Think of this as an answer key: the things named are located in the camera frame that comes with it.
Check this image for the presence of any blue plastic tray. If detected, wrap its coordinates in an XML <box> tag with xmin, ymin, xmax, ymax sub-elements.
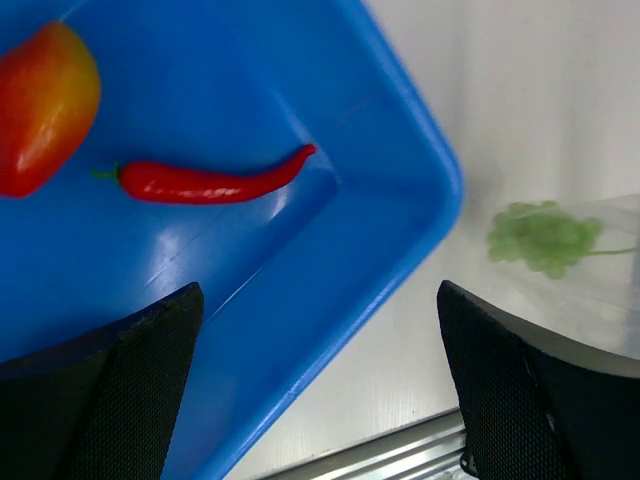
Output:
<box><xmin>1</xmin><ymin>1</ymin><xmax>463</xmax><ymax>479</ymax></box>

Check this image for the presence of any red chili pepper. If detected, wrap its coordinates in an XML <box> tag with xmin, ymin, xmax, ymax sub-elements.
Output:
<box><xmin>92</xmin><ymin>144</ymin><xmax>317</xmax><ymax>205</ymax></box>

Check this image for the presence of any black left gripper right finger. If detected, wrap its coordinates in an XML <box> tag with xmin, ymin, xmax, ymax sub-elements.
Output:
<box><xmin>436</xmin><ymin>280</ymin><xmax>639</xmax><ymax>479</ymax></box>

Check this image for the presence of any green grape bunch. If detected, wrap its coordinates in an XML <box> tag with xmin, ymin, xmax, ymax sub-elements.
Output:
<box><xmin>486</xmin><ymin>201</ymin><xmax>639</xmax><ymax>280</ymax></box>

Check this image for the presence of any clear zip top bag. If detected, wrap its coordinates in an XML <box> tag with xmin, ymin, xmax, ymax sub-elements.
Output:
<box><xmin>485</xmin><ymin>195</ymin><xmax>639</xmax><ymax>359</ymax></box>

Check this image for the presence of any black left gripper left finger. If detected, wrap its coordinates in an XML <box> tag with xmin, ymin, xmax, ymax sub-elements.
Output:
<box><xmin>1</xmin><ymin>282</ymin><xmax>204</xmax><ymax>479</ymax></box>

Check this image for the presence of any aluminium mounting rail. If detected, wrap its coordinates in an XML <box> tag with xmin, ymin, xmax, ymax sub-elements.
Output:
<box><xmin>267</xmin><ymin>409</ymin><xmax>472</xmax><ymax>480</ymax></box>

